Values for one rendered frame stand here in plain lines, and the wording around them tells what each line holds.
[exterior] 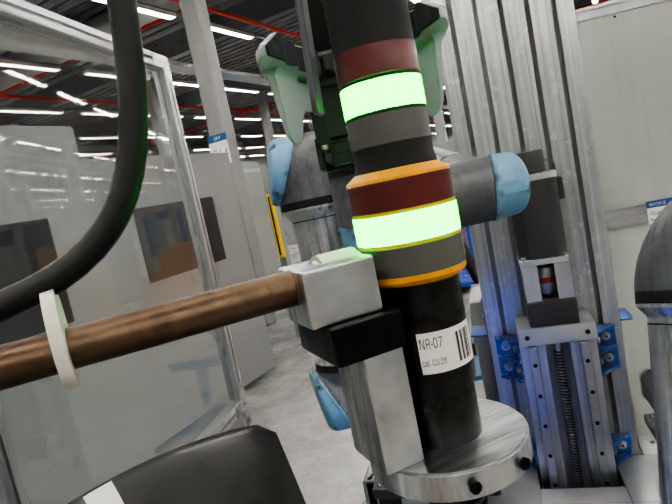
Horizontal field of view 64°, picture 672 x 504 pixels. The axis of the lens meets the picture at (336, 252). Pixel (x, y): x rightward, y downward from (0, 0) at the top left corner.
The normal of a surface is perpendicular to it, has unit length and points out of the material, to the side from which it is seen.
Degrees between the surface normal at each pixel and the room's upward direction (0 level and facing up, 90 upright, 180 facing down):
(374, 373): 90
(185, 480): 38
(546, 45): 90
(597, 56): 90
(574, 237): 90
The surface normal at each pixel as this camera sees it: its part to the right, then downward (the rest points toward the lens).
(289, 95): 0.94, -0.08
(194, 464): 0.22, -0.81
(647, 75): -0.18, 0.15
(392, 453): 0.39, 0.03
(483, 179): 0.10, -0.30
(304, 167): 0.15, 0.10
